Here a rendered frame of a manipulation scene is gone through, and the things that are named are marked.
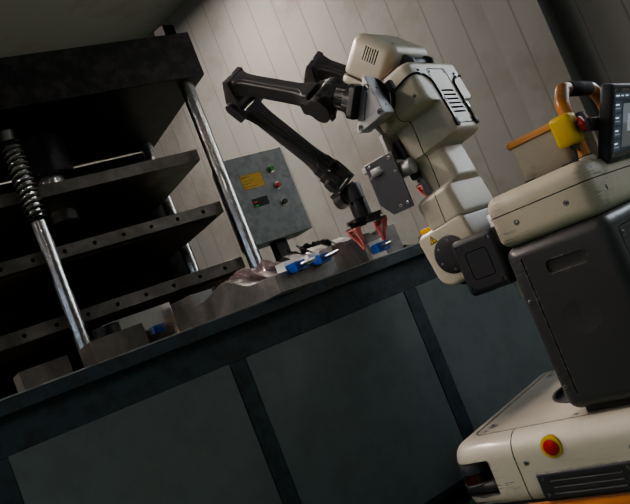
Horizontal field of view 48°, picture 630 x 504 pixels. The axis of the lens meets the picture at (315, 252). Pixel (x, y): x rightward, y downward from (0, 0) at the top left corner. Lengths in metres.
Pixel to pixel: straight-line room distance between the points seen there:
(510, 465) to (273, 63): 4.39
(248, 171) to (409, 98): 1.39
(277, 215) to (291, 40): 2.65
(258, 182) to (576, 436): 1.92
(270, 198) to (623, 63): 2.24
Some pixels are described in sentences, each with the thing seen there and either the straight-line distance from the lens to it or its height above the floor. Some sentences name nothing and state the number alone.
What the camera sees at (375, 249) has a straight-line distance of 2.18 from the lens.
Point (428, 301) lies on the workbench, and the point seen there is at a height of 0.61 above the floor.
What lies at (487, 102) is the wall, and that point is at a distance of 4.73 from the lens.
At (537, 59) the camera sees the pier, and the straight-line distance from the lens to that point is 4.41.
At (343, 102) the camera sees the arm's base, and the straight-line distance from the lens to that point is 1.88.
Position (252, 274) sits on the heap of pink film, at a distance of 2.13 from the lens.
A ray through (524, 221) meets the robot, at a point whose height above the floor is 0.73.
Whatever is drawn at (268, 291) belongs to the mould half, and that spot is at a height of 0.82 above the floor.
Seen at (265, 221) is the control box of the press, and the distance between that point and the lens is 3.12.
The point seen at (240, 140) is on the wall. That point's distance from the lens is 5.99.
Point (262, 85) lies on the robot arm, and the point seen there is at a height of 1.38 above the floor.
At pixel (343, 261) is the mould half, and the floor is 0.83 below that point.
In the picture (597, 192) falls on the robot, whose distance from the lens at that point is 1.61.
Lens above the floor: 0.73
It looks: 4 degrees up
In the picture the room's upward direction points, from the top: 22 degrees counter-clockwise
